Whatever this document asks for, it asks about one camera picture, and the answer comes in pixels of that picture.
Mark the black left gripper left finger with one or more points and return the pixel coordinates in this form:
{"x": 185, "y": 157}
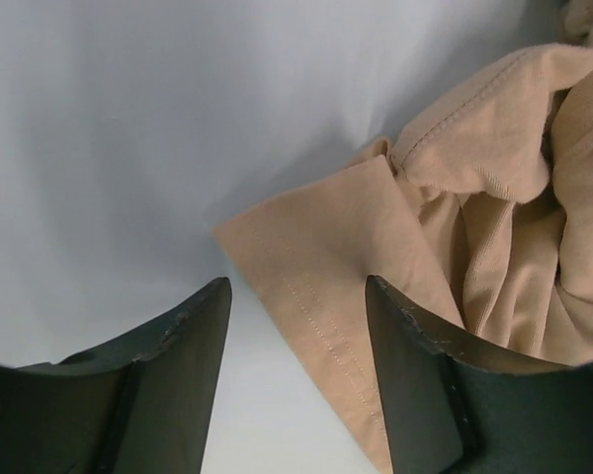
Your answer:
{"x": 138, "y": 403}

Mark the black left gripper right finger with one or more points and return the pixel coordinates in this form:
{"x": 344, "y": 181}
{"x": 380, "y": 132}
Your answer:
{"x": 455, "y": 403}

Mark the beige t shirt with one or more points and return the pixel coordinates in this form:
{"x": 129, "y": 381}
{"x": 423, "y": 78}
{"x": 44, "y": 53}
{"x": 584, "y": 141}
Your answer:
{"x": 481, "y": 212}

